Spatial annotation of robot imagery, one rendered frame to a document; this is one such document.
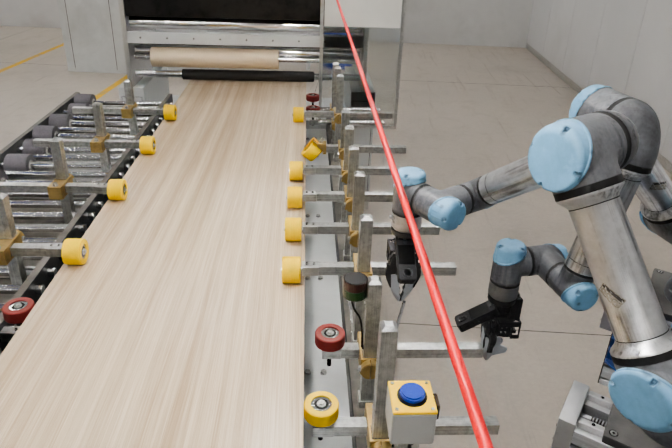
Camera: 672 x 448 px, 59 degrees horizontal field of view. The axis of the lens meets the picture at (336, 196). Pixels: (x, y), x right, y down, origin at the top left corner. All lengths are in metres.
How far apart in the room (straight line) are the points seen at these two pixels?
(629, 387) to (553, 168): 0.38
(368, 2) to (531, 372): 2.28
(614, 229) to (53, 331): 1.36
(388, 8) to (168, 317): 2.60
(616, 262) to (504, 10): 9.32
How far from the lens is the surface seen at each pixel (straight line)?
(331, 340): 1.58
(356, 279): 1.46
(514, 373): 2.99
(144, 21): 3.97
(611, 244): 1.08
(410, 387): 0.99
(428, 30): 10.16
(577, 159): 1.03
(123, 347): 1.63
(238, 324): 1.65
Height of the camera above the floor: 1.91
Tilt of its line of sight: 26 degrees down
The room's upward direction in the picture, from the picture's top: 2 degrees clockwise
